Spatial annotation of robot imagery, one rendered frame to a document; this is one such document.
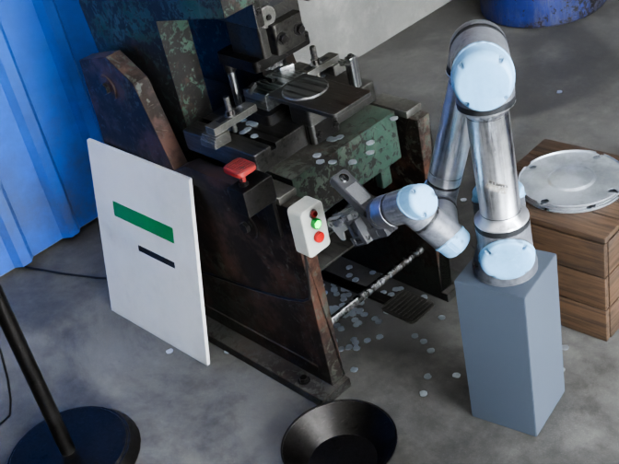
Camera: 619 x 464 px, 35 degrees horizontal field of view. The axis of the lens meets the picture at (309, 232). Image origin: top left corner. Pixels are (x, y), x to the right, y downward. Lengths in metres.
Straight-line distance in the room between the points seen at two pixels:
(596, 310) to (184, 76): 1.28
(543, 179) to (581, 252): 0.27
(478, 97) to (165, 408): 1.43
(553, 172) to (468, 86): 0.99
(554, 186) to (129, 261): 1.30
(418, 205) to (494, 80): 0.32
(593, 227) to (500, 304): 0.44
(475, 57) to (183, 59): 1.04
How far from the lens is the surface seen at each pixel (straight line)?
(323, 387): 2.75
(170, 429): 2.82
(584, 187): 2.78
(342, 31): 4.51
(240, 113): 2.59
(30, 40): 3.53
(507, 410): 2.56
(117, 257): 3.17
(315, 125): 2.56
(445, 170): 2.16
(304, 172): 2.48
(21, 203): 3.65
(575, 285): 2.76
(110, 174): 3.03
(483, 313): 2.37
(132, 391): 2.99
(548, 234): 2.70
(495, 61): 1.88
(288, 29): 2.52
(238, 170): 2.32
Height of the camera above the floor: 1.88
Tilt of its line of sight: 33 degrees down
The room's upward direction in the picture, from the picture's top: 13 degrees counter-clockwise
